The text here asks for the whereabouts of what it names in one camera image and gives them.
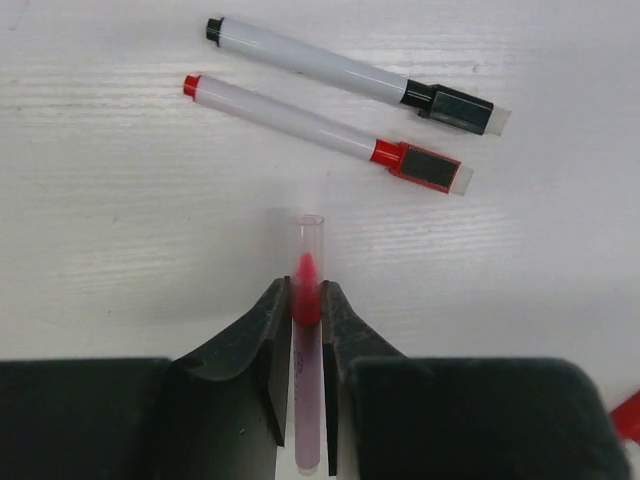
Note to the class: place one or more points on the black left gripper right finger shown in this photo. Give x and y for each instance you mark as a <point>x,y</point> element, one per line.
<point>391,416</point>

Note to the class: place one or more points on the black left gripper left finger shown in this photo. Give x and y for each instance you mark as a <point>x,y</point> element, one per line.
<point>218,412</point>

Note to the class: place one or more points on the pink highlighter pen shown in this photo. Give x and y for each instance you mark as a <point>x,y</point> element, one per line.
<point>306,285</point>

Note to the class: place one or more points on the red marker cap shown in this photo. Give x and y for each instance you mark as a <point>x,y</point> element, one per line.
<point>626,418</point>

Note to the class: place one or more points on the red cap whiteboard marker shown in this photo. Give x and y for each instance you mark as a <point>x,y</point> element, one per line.
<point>403,160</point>

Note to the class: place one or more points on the black cap whiteboard marker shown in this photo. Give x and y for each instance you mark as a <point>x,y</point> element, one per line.
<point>434,102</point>

